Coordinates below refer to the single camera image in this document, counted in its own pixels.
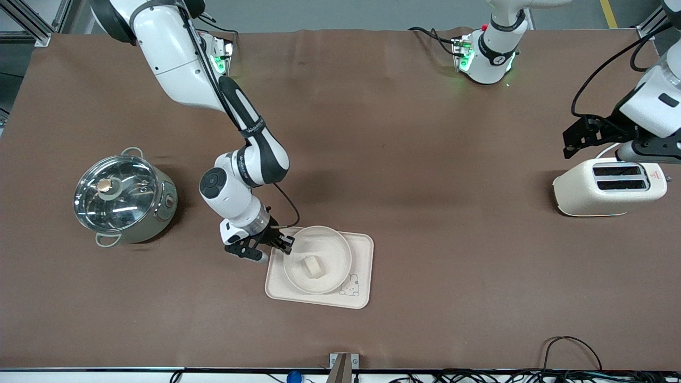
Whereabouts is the cream round bowl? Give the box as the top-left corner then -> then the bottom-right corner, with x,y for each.
283,226 -> 352,295

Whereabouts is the cream two-slot toaster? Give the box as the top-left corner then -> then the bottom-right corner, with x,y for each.
552,157 -> 669,217

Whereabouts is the cream rectangular tray rabbit print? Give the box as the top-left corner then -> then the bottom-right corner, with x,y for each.
265,227 -> 375,310

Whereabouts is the glass pot lid gold knob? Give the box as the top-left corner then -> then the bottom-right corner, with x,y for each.
73,155 -> 161,233

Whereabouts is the white toaster power cable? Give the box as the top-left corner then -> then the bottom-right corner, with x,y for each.
595,142 -> 624,160

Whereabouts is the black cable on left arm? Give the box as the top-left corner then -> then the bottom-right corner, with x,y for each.
571,20 -> 674,119

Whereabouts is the grey-green pot with handles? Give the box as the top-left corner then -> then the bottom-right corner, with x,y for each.
73,147 -> 178,248

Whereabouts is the metal bracket at table edge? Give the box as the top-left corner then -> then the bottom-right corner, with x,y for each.
328,352 -> 359,383

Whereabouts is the black cable at arm base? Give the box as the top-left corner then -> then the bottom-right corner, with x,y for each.
408,26 -> 459,56

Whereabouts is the black looped cable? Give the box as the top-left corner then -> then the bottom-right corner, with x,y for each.
542,336 -> 603,374

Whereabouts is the black cable bundle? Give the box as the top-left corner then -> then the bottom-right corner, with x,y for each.
388,368 -> 681,383

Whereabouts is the aluminium frame profile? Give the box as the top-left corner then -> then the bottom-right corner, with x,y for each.
0,0 -> 75,47

